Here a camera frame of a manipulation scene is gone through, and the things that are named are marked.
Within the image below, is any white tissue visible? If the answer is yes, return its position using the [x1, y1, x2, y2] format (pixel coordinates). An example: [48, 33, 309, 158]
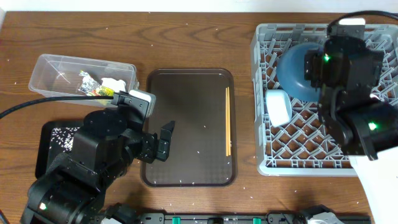
[101, 78, 126, 93]

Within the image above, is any wooden chopstick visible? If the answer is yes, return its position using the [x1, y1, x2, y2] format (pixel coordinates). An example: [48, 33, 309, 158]
[225, 87, 228, 157]
[226, 86, 231, 156]

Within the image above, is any foil snack wrapper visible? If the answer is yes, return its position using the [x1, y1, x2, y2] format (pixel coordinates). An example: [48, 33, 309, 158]
[78, 71, 114, 96]

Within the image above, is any light blue rice bowl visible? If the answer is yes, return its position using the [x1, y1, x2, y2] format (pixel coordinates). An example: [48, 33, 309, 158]
[266, 90, 292, 127]

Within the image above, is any dark blue plate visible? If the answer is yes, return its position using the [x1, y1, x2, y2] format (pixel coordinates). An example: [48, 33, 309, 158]
[276, 42, 323, 102]

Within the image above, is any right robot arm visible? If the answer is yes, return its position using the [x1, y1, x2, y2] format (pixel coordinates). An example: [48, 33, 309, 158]
[304, 11, 397, 223]

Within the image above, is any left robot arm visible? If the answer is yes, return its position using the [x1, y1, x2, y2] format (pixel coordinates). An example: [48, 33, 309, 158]
[20, 91, 175, 224]

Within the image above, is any grey dishwasher rack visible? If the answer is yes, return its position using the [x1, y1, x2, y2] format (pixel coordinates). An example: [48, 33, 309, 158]
[251, 24, 397, 177]

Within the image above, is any brown serving tray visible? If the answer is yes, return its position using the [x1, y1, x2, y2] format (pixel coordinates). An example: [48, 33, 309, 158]
[141, 68, 237, 187]

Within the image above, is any spilled white rice pile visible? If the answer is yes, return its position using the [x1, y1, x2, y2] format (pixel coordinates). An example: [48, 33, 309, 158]
[49, 127, 79, 152]

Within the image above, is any black plastic bin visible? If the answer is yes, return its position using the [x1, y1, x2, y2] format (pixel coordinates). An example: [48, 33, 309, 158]
[34, 120, 128, 180]

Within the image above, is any clear plastic bin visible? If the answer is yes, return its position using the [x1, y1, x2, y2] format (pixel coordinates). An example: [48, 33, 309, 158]
[29, 54, 139, 98]

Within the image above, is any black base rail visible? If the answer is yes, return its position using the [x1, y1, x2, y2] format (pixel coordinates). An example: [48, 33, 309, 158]
[93, 203, 373, 224]

